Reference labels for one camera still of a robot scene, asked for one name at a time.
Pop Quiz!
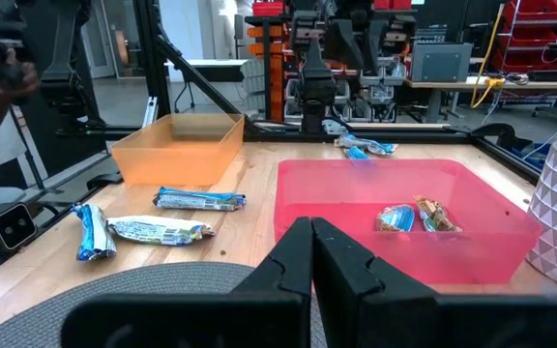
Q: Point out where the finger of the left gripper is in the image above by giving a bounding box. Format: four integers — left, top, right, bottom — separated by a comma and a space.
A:
348, 19, 371, 73
327, 19, 350, 69

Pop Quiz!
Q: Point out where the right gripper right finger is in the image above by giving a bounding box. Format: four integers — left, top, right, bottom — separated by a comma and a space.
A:
310, 217, 557, 348

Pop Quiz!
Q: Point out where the orange translucent plastic bin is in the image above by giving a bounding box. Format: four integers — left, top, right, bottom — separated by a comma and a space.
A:
110, 112, 246, 188

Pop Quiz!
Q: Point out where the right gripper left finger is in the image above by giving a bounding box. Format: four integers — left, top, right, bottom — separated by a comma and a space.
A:
60, 216, 314, 348

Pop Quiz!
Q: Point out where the silver granola bar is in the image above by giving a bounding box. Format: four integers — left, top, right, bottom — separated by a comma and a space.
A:
106, 215, 217, 247

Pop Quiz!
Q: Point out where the pink-red translucent plastic bin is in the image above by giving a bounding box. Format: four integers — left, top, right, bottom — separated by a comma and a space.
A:
273, 158, 543, 286

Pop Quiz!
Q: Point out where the black table-level camera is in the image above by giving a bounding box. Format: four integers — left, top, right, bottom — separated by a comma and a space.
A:
0, 201, 39, 256

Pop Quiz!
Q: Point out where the light blue granola bar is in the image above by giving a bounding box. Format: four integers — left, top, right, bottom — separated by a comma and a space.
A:
71, 202, 118, 263
343, 146, 372, 162
334, 133, 399, 157
375, 204, 416, 233

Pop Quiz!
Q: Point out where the dark blue granola bar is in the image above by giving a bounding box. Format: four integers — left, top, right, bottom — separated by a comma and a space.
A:
152, 187, 249, 213

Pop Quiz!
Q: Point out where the black aluminium frame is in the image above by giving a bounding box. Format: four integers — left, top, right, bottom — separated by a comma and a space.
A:
132, 0, 541, 188

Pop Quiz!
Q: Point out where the black equipment stand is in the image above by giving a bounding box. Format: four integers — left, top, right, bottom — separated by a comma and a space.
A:
36, 0, 108, 141

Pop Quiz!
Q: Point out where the grey metal box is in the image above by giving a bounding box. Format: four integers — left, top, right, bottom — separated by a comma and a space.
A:
409, 42, 474, 83

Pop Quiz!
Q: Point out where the red storage bin rack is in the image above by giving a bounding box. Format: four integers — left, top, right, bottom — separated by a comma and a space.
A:
493, 0, 557, 73

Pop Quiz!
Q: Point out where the multicolour wrapper granola bar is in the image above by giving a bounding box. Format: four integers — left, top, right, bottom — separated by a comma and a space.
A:
413, 194, 463, 234

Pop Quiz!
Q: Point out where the person's hand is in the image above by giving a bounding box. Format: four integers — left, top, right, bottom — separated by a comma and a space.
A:
5, 50, 42, 101

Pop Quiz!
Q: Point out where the silver aluminium bracket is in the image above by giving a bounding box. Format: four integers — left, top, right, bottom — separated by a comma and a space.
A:
141, 95, 160, 130

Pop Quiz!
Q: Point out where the yellow cable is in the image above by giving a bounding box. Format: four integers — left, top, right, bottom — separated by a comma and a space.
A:
469, 3, 506, 108

